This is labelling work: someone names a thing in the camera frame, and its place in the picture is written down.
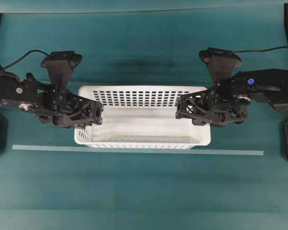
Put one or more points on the light green tape strip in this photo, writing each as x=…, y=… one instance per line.
x=224, y=152

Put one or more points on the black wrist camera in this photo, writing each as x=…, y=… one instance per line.
x=60, y=66
x=220, y=63

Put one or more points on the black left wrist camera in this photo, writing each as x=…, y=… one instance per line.
x=60, y=66

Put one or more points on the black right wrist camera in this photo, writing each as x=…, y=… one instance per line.
x=220, y=63

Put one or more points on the white plastic perforated basket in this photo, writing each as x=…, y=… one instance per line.
x=141, y=117

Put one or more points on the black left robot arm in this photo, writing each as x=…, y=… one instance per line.
x=20, y=94

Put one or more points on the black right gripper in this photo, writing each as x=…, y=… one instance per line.
x=226, y=101

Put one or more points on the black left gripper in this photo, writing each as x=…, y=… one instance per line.
x=55, y=103

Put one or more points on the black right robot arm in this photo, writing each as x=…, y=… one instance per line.
x=264, y=86

